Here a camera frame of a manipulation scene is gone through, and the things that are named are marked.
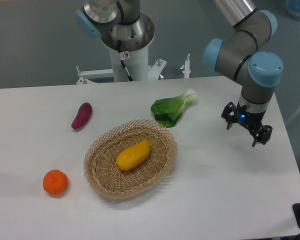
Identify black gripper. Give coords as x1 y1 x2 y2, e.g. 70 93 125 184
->
221 102 273 147

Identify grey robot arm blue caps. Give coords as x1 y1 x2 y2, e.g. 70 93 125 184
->
75 0 283 144

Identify yellow mango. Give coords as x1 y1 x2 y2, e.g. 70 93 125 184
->
116 140 151 171

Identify woven wicker basket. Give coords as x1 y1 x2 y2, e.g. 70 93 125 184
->
83 119 178 200

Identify green bok choy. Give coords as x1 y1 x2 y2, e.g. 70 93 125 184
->
150 89 197 128

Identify blue object top right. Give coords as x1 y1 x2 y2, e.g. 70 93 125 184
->
285 0 300 21

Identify purple sweet potato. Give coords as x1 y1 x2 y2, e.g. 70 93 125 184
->
71 102 93 130

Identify orange fruit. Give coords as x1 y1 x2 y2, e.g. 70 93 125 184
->
42 169 69 195

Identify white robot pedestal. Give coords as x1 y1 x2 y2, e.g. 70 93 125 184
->
75 47 193 85

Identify black cable on pedestal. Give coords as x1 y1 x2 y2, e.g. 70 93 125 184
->
116 39 135 82

